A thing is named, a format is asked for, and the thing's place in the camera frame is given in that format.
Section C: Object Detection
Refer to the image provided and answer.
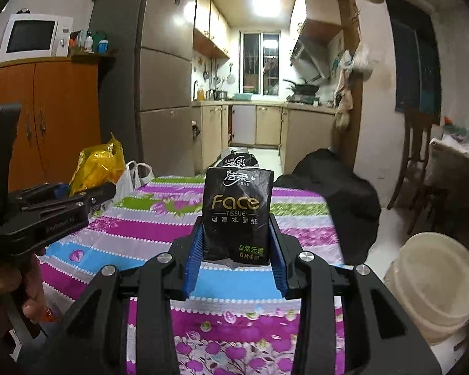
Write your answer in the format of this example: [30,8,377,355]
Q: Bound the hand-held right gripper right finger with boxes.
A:
[269,216,442,375]

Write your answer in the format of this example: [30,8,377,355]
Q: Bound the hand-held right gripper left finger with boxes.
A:
[49,217,204,375]

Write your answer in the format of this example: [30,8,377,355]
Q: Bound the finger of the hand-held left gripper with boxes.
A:
[8,182,70,204]
[18,185,117,222]

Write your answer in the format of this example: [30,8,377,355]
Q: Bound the yellow snack bag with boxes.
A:
[68,133,126,196]

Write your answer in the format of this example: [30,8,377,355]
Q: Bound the black tissue packet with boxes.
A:
[201,167,275,266]
[218,147,260,169]

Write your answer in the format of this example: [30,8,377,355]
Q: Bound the white plastic bucket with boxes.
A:
[384,232,469,346]

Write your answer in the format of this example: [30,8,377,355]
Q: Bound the person's left hand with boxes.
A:
[0,253,48,320]

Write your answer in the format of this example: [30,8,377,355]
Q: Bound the white plastic bag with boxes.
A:
[111,160,155,212]

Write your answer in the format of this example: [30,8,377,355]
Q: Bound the floral striped tablecloth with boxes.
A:
[35,175,346,375]

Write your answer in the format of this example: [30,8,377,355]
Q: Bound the orange wooden cabinet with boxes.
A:
[0,55,116,188]

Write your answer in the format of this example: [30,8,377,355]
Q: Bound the black bag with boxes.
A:
[275,148,381,266]

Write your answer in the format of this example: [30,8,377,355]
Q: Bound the white microwave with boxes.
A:
[0,13,74,62]

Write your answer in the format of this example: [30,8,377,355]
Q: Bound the beige kitchen counter cabinets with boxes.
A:
[191,101,337,150]

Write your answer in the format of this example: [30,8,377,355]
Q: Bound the grey refrigerator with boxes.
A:
[90,0,204,176]

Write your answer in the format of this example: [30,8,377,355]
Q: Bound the dark wooden chair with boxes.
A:
[387,105,434,212]

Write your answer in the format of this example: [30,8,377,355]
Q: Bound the black wok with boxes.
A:
[283,79,321,94]

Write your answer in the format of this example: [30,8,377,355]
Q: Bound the hanging plastic bags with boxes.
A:
[334,41,374,129]

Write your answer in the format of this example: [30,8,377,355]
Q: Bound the kitchen window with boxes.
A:
[240,33,282,96]

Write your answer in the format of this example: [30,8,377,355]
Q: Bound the range hood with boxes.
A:
[291,19,331,83]

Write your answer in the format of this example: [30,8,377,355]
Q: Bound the ceiling light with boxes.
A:
[252,0,282,18]

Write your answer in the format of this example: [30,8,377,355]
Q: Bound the beige wall cabinets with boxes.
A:
[193,0,231,59]

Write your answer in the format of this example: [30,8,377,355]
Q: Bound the dark blue wall poster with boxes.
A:
[385,0,442,114]

